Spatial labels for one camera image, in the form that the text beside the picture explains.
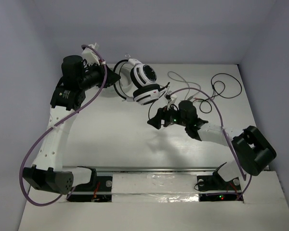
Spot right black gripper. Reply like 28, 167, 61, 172
147, 102, 188, 130

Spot black white headphones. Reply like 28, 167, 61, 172
113, 57, 169, 105

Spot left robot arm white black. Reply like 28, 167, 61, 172
20, 55, 120, 195

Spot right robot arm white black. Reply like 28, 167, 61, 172
147, 101, 276, 191

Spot grey white headphones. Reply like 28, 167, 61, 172
101, 69, 133, 97

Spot white foam block with tape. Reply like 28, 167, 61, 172
111, 173, 199, 203

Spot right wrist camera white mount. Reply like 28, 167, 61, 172
165, 92, 177, 110

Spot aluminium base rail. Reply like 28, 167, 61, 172
62, 166, 222, 174

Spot grey headphone cable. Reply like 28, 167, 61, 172
167, 71, 203, 102

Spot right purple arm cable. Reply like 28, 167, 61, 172
167, 88, 252, 202

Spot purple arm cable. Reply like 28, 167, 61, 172
167, 88, 252, 202
19, 44, 109, 206

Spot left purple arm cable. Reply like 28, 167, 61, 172
19, 44, 109, 206

